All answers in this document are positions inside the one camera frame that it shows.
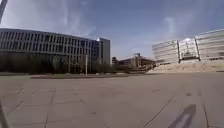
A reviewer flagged pale stone embankment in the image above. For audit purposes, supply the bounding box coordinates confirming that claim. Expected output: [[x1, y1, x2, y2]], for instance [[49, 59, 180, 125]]
[[146, 60, 224, 74]]

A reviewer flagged grey concrete slab pavement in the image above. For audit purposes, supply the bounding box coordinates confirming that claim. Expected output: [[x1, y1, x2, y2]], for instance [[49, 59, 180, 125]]
[[0, 71, 224, 128]]

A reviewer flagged row of trees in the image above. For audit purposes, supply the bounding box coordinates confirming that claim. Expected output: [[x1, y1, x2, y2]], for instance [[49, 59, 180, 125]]
[[0, 53, 134, 75]]

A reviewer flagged curved grey glass building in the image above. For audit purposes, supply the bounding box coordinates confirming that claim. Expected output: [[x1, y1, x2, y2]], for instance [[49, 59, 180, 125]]
[[0, 27, 112, 73]]

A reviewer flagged grass lawn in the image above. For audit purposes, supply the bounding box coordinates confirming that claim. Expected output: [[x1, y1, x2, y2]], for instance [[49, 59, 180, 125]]
[[29, 73, 141, 80]]

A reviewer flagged pale pole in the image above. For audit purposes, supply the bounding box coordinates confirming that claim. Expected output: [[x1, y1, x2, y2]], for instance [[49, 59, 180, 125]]
[[84, 54, 89, 76]]

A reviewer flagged brown building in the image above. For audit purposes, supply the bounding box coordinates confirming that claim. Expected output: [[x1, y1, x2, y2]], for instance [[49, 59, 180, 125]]
[[118, 53, 157, 71]]

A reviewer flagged white multi-storey building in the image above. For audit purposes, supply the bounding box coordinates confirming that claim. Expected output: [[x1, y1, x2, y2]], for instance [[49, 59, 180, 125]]
[[151, 29, 224, 66]]

